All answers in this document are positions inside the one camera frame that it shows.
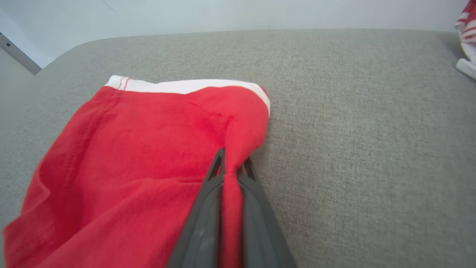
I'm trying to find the grey metal wall rail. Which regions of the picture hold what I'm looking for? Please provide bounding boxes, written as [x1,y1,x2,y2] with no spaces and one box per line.
[0,33,42,75]

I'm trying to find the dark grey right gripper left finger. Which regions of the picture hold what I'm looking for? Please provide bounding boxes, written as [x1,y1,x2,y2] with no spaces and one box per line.
[165,148,225,268]

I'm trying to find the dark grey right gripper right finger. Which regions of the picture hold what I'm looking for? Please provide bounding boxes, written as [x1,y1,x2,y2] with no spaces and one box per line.
[238,158,297,268]

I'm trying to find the red garment with white hem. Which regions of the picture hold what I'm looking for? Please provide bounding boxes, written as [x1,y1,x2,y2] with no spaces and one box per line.
[2,75,271,268]

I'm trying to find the red Bulls basketball jersey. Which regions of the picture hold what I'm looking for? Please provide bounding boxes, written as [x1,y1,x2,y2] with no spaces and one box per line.
[454,0,476,80]

